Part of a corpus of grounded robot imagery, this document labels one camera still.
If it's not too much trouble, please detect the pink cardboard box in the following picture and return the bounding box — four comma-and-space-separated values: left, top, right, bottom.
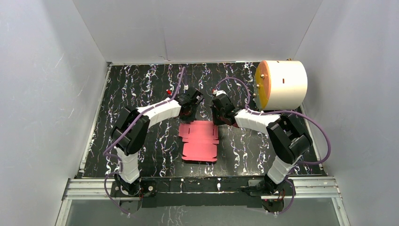
179, 121, 219, 162

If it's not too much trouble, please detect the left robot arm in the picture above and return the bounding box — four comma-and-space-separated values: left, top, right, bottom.
111, 87, 203, 196

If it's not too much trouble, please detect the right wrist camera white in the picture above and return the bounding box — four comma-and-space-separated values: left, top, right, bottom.
212, 90, 226, 97

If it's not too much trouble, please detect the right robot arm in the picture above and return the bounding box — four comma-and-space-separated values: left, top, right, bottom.
211, 90, 313, 195

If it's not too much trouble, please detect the white cylindrical drum device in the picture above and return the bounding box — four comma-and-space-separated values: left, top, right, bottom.
254, 60, 308, 111

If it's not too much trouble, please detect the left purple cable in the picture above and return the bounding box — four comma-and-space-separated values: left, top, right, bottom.
103, 66, 188, 216

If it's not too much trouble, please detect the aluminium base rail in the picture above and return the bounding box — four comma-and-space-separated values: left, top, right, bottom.
63, 176, 341, 200

